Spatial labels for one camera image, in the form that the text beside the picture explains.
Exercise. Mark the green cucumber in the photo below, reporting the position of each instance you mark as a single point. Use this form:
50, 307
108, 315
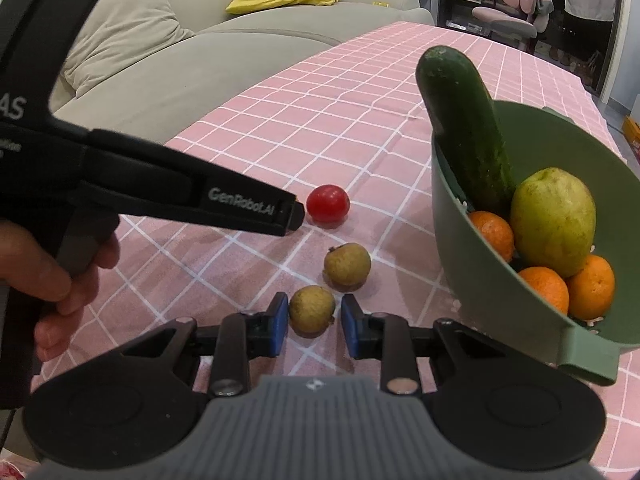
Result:
465, 125

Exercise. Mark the pink checked tablecloth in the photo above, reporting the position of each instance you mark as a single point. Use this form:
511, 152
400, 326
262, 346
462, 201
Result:
300, 110

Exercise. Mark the beige sofa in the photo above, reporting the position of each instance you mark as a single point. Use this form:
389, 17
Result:
225, 45

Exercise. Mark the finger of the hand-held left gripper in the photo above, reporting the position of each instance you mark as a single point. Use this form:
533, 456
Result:
200, 195

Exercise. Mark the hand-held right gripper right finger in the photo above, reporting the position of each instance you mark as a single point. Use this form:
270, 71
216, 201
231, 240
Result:
352, 330

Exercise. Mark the red tomato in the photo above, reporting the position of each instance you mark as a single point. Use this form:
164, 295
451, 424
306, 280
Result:
327, 203

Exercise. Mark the orange box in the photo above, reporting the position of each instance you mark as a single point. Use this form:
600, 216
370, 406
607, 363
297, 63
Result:
632, 132

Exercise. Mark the orange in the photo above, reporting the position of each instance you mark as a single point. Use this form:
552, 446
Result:
492, 234
545, 290
592, 287

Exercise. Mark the pink office chair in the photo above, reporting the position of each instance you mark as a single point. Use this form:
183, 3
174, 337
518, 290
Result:
510, 15

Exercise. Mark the beige cushion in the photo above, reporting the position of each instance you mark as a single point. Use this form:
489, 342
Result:
125, 40

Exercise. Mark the person's left hand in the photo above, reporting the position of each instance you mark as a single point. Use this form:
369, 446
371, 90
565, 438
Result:
35, 265

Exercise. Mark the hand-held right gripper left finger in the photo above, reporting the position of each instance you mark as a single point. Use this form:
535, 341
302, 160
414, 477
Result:
277, 327

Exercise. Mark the green colander bowl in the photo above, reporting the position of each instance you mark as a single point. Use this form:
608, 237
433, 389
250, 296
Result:
500, 310

